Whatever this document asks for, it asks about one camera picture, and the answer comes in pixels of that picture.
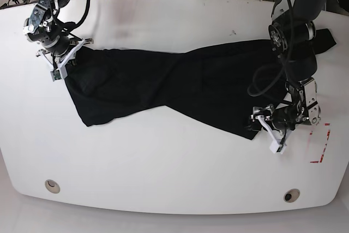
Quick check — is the red tape rectangle marking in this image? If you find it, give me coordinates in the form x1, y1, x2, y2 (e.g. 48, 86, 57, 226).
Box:
306, 122, 331, 164

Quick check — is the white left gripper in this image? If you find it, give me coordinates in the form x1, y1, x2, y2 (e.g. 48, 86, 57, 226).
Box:
245, 104, 294, 144

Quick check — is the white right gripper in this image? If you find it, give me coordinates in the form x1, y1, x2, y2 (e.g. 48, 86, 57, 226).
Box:
36, 38, 94, 74

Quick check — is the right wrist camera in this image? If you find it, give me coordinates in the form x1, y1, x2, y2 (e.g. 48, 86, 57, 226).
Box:
50, 67, 68, 81

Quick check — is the left table grommet hole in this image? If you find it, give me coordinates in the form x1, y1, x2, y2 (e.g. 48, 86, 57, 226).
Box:
45, 180, 61, 194

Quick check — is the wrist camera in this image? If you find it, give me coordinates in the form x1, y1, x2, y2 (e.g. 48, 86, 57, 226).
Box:
269, 141, 287, 154
50, 67, 68, 81

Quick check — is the black T-shirt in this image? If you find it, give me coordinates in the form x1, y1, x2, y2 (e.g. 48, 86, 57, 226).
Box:
63, 28, 338, 141

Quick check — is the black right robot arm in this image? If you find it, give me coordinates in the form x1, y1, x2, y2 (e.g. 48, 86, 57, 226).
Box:
23, 0, 93, 81

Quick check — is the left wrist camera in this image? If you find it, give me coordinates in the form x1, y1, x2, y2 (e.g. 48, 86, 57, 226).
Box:
269, 141, 287, 154

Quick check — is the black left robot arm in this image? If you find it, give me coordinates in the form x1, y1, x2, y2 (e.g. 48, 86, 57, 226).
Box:
248, 0, 326, 153

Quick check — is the table grommet hole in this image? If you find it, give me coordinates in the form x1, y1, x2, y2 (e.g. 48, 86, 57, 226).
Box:
284, 189, 300, 203
45, 180, 61, 194

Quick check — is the right table grommet hole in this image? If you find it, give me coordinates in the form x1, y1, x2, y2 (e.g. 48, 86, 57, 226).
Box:
284, 189, 300, 203

